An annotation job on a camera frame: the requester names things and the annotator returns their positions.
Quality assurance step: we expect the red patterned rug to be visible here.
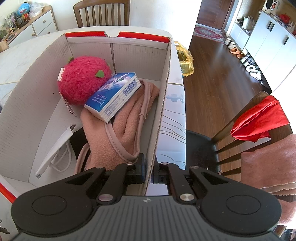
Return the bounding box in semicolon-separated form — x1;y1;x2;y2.
193;25;226;43

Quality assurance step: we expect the blue round container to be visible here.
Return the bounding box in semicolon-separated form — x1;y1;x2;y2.
18;2;31;15

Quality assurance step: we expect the pink fleece cloth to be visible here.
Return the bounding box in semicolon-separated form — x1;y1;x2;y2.
74;80;160;174

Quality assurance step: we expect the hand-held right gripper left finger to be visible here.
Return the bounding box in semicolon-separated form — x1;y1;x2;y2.
66;153;146;204

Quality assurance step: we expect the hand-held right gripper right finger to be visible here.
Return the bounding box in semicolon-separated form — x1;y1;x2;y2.
151;156;230;204

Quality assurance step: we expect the blue tissue pack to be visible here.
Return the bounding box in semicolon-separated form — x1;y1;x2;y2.
84;72;142;124

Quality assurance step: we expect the brown wooden door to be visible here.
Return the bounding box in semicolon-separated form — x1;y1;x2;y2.
196;0;238;32

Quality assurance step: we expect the grey tote bag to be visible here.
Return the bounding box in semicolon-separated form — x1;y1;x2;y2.
242;16;256;30

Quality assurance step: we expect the pink towel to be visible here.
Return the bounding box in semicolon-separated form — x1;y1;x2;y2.
240;133;296;232

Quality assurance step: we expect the wooden chair with black seat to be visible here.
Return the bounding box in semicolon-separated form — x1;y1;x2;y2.
185;91;293;181

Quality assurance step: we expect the white wooden sideboard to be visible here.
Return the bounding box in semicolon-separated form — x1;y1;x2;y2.
0;5;59;50

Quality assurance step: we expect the white wall cabinet unit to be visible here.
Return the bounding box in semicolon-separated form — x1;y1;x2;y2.
228;0;296;92

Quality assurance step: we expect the row of shoes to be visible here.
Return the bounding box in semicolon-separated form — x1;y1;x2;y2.
224;38;270;87

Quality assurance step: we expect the wooden slat-back chair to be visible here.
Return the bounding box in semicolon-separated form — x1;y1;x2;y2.
73;0;130;28

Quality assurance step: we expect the pink plush fruit toy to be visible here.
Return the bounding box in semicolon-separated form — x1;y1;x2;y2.
57;56;112;117

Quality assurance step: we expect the red cardboard box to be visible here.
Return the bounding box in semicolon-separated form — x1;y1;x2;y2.
0;30;173;204

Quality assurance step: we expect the red cloth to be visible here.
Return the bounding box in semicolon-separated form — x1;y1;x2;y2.
231;95;291;143

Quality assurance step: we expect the yellow plastic bag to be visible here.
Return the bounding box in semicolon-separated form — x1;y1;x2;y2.
174;40;194;77

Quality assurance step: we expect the white cable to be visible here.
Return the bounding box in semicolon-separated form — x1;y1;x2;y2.
50;139;73;172

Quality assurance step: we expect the clear plastic bag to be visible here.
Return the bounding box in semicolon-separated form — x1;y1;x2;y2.
29;3;44;15

